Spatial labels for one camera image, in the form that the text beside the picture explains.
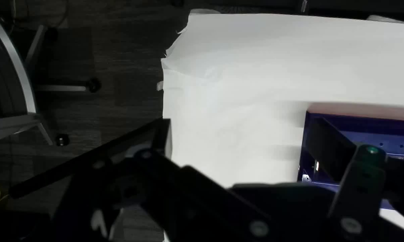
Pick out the white paper sheet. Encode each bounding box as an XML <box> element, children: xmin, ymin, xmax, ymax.
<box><xmin>156</xmin><ymin>10</ymin><xmax>404</xmax><ymax>237</ymax></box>

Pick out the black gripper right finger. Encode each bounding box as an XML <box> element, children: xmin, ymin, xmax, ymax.
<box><xmin>325</xmin><ymin>143</ymin><xmax>404</xmax><ymax>242</ymax></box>

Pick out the blue plastic rack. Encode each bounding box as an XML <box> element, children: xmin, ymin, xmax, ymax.
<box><xmin>297</xmin><ymin>104</ymin><xmax>404</xmax><ymax>213</ymax></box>

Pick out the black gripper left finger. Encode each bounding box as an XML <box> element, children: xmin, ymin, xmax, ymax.
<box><xmin>9</xmin><ymin>117</ymin><xmax>274</xmax><ymax>242</ymax></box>

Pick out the silver chair base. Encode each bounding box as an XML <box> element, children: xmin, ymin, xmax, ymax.
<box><xmin>0</xmin><ymin>17</ymin><xmax>102</xmax><ymax>148</ymax></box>

